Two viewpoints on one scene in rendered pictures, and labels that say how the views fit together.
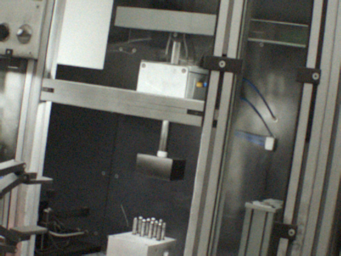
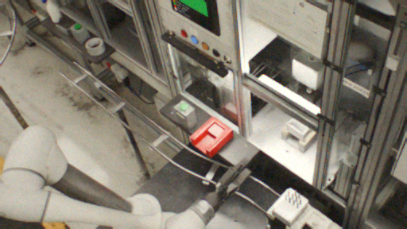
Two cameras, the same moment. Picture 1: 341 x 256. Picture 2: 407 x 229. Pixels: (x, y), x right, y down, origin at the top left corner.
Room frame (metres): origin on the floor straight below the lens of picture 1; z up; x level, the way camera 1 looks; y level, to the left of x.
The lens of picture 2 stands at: (0.37, -0.08, 2.70)
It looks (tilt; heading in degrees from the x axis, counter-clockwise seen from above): 50 degrees down; 15
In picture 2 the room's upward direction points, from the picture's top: 3 degrees counter-clockwise
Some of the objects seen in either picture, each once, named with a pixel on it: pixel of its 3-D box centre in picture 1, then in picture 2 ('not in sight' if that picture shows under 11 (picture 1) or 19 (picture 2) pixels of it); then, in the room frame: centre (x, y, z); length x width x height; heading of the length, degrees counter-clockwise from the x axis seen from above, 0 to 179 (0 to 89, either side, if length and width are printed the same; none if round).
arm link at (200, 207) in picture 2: not in sight; (203, 211); (1.06, 0.32, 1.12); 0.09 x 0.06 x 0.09; 62
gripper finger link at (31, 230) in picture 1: (28, 230); (242, 176); (1.25, 0.21, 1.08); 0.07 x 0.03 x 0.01; 152
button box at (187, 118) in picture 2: not in sight; (187, 114); (1.59, 0.57, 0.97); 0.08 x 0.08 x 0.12; 62
